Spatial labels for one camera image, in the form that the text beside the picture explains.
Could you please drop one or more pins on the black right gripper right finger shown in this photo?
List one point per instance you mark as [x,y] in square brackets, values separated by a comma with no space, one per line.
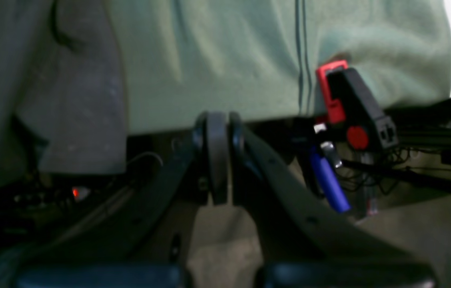
[304,243]

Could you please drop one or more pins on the green table cloth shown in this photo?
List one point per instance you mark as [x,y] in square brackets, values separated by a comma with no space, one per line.
[257,57]

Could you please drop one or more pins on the red black left clamp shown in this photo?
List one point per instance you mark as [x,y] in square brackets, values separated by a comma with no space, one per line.
[353,115]

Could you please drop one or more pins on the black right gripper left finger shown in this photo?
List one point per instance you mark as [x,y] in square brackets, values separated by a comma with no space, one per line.
[144,243]

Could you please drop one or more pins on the grey t-shirt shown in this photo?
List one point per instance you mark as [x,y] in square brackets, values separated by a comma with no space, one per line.
[62,106]

